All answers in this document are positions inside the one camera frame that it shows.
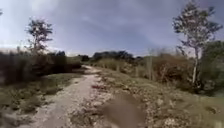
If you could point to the distant dark tree line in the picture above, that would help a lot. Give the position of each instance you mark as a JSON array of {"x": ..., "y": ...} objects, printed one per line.
[{"x": 111, "y": 55}]

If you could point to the stony dirt path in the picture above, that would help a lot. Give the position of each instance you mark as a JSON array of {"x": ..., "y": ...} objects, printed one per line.
[{"x": 71, "y": 100}]

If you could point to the brown and green shrubs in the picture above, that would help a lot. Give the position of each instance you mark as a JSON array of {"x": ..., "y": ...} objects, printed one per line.
[{"x": 166, "y": 68}]

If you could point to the dry leafy grass slope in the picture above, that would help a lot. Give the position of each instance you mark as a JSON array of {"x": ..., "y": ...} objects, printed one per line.
[{"x": 166, "y": 100}]

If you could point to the thin sparse tree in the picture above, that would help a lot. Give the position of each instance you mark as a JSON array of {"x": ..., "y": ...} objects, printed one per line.
[{"x": 39, "y": 33}]

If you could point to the dark bushes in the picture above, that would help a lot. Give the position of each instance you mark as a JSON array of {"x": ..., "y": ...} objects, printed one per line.
[{"x": 30, "y": 65}]

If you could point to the patchy grass verge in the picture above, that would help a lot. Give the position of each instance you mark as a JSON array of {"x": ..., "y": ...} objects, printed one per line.
[{"x": 30, "y": 91}]

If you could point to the pale-trunked tree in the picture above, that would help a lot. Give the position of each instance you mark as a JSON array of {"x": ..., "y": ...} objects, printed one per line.
[{"x": 195, "y": 30}]

